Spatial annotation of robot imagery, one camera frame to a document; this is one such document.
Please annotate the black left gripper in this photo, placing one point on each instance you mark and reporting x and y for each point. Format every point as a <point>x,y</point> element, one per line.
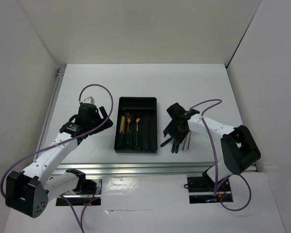
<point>104,113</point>

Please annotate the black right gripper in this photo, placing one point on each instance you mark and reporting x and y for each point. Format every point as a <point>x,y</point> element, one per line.
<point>178,138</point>

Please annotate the gold fork group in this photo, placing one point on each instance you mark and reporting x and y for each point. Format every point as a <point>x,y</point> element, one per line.
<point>176,148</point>
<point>173,148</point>

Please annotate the gold knife green handle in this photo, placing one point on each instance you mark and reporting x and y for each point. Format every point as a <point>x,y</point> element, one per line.
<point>121,131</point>

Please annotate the gold fork green handle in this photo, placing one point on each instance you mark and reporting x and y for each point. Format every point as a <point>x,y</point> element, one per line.
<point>137,130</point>

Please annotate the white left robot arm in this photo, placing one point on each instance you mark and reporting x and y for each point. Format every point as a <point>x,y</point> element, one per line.
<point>30,190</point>

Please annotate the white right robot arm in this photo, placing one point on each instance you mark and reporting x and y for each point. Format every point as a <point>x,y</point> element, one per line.
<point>238,147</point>

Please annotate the black cutlery tray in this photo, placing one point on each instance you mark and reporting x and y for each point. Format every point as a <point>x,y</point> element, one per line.
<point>146,109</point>

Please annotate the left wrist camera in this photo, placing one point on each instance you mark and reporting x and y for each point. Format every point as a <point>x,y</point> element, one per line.
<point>89,100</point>

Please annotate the aluminium front rail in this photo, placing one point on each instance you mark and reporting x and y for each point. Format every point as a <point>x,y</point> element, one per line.
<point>134,169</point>

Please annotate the aluminium rail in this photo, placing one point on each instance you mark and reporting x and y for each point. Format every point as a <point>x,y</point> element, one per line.
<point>134,169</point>
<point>60,75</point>

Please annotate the aluminium left rail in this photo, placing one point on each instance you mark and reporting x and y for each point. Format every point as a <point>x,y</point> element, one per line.
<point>60,75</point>

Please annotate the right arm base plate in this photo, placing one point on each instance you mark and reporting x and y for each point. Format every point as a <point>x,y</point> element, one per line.
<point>200,192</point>

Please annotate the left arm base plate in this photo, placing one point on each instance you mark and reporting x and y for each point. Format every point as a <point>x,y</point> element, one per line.
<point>91,192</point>

